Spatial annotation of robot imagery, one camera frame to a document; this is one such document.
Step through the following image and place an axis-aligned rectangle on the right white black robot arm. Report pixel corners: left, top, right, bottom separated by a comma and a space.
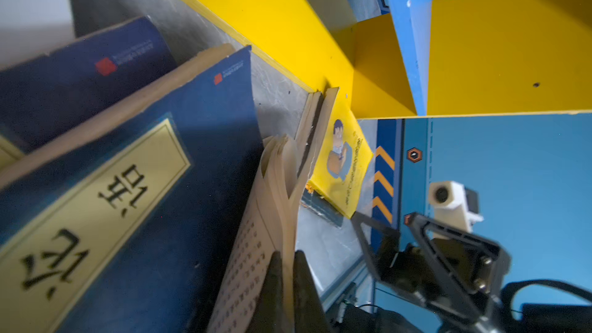
351, 213, 591, 332

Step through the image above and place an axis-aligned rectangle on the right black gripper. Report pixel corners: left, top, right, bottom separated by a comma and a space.
342, 212, 511, 332

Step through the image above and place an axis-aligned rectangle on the navy book front yellow label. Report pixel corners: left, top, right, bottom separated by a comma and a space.
207, 135, 307, 332

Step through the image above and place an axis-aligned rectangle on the yellow pink blue bookshelf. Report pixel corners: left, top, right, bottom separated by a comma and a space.
181, 0, 591, 119

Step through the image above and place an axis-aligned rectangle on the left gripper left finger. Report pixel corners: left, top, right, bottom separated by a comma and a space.
247, 251, 294, 332

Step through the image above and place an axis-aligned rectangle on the navy book bottom yellow label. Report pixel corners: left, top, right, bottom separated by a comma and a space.
1, 17, 177, 167

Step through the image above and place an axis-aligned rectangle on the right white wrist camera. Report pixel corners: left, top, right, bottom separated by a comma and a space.
428, 181, 484, 233

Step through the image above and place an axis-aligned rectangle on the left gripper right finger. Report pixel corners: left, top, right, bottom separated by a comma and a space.
293, 251, 331, 333

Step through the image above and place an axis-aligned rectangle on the navy book yellow label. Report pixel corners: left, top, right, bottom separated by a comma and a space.
207, 135, 307, 332
1, 17, 177, 167
1, 45, 263, 332

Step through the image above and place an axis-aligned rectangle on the yellow cartoon cover book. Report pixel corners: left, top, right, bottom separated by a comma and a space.
307, 88, 373, 219

